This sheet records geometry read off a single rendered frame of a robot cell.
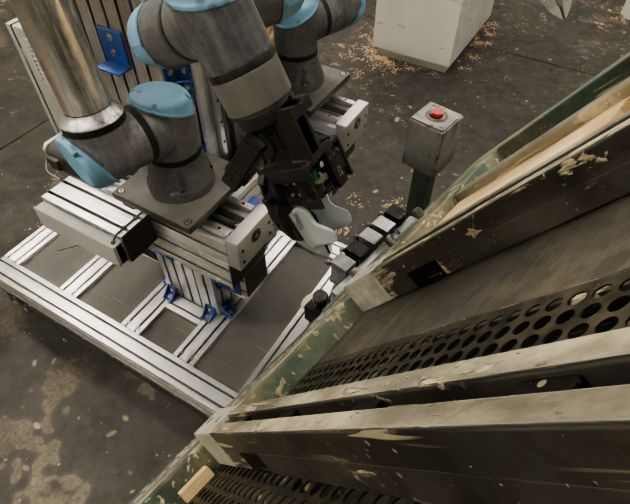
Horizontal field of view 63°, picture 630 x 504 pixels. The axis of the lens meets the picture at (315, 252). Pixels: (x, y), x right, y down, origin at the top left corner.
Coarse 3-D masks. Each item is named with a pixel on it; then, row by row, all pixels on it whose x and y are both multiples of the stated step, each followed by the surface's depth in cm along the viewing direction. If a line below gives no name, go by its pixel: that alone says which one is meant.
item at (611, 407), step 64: (384, 384) 40; (448, 384) 32; (512, 384) 28; (576, 384) 24; (256, 448) 63; (320, 448) 45; (384, 448) 35; (448, 448) 29; (512, 448) 24; (576, 448) 21
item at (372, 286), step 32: (608, 128) 59; (576, 160) 59; (608, 160) 57; (512, 192) 68; (544, 192) 65; (576, 192) 62; (608, 192) 59; (448, 224) 82; (480, 224) 75; (512, 224) 71; (544, 224) 67; (384, 256) 105; (416, 256) 89; (448, 256) 83; (480, 256) 79; (352, 288) 109; (384, 288) 101
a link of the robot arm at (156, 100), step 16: (144, 96) 98; (160, 96) 99; (176, 96) 99; (144, 112) 97; (160, 112) 97; (176, 112) 98; (192, 112) 102; (144, 128) 97; (160, 128) 98; (176, 128) 101; (192, 128) 104; (160, 144) 100; (176, 144) 103; (192, 144) 106; (160, 160) 106; (176, 160) 106
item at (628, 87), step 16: (624, 80) 95; (608, 96) 94; (624, 96) 93; (576, 112) 104; (592, 112) 98; (560, 128) 104; (576, 128) 102; (528, 144) 115; (544, 144) 108; (512, 160) 116; (480, 176) 128; (496, 176) 121; (464, 192) 131
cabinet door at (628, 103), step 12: (612, 108) 93; (624, 108) 89; (600, 120) 92; (576, 132) 99; (588, 132) 91; (552, 144) 107; (564, 144) 99; (540, 156) 105; (516, 168) 114; (528, 168) 105; (504, 180) 113; (480, 192) 122; (468, 204) 122
